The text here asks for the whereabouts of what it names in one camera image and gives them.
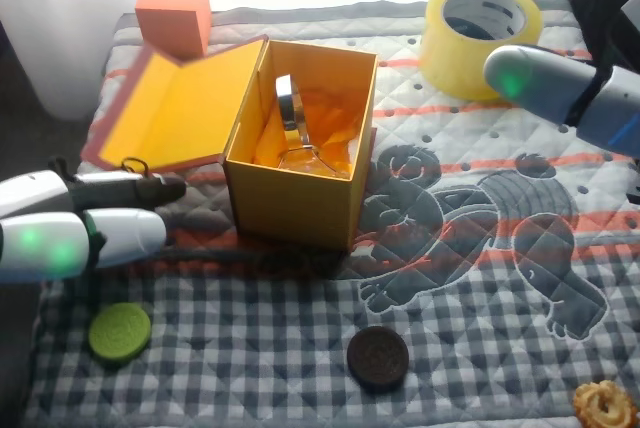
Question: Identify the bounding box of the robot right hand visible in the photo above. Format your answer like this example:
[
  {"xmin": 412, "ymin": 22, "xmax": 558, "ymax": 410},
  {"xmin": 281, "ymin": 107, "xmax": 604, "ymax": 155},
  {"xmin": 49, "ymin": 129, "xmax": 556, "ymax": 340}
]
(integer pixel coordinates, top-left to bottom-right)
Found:
[{"xmin": 483, "ymin": 44, "xmax": 640, "ymax": 157}]

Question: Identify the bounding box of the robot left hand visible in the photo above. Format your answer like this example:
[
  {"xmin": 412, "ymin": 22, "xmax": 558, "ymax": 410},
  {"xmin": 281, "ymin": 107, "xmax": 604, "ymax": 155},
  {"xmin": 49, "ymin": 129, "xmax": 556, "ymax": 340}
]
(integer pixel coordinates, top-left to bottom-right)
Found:
[{"xmin": 0, "ymin": 156, "xmax": 188, "ymax": 285}]

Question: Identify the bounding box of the clear glass perfume bottle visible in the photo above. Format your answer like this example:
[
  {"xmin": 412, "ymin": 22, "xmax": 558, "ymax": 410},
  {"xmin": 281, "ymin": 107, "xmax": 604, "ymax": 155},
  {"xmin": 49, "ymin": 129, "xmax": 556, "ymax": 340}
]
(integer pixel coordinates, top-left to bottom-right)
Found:
[{"xmin": 273, "ymin": 73, "xmax": 352, "ymax": 182}]

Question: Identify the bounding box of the yellow box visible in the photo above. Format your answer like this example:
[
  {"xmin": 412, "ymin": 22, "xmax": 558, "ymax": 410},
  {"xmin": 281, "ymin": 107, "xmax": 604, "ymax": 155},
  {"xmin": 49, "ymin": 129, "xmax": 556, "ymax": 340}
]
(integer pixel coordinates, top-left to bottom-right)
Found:
[{"xmin": 80, "ymin": 34, "xmax": 380, "ymax": 254}]

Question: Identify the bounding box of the yellow packing tape roll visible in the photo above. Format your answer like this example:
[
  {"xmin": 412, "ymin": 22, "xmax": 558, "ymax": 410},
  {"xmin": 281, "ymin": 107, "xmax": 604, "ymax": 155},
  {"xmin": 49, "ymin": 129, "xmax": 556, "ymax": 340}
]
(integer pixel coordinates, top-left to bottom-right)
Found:
[{"xmin": 418, "ymin": 0, "xmax": 545, "ymax": 102}]

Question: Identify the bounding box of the green round cookie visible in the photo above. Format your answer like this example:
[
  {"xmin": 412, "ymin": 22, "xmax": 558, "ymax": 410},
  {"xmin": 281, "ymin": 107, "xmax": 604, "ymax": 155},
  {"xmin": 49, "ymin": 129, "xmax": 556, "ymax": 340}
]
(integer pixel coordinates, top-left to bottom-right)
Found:
[{"xmin": 88, "ymin": 302, "xmax": 153, "ymax": 369}]

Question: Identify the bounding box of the grey checked quilt with bear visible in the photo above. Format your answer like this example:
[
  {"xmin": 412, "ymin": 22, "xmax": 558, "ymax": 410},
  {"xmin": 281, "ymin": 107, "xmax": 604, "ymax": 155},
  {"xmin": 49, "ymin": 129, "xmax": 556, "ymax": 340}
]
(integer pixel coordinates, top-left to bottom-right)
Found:
[{"xmin": 22, "ymin": 0, "xmax": 640, "ymax": 428}]

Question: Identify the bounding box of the orange cube block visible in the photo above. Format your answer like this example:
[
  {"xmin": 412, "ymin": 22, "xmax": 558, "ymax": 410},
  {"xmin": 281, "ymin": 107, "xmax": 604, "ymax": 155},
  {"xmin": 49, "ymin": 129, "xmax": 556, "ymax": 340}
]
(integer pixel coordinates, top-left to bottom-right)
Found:
[{"xmin": 134, "ymin": 0, "xmax": 212, "ymax": 61}]

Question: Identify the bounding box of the dark chocolate round cookie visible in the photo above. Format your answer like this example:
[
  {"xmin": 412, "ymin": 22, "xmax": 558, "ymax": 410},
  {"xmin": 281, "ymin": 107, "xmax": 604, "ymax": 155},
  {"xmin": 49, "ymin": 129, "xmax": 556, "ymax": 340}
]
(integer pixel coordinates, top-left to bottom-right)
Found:
[{"xmin": 345, "ymin": 325, "xmax": 411, "ymax": 392}]

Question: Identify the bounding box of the golden butter cookie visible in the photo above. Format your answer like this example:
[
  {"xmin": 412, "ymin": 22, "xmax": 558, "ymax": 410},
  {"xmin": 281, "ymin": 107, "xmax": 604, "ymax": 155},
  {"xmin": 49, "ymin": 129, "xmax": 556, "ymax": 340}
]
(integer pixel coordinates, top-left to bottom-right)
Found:
[{"xmin": 572, "ymin": 379, "xmax": 634, "ymax": 428}]

